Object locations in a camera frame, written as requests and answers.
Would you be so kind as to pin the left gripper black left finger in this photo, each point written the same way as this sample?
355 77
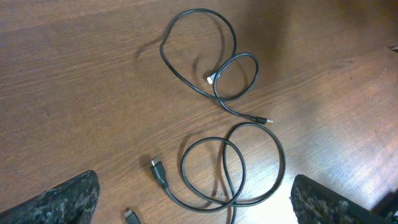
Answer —
73 201

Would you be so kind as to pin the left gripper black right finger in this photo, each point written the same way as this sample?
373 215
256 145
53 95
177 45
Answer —
314 203

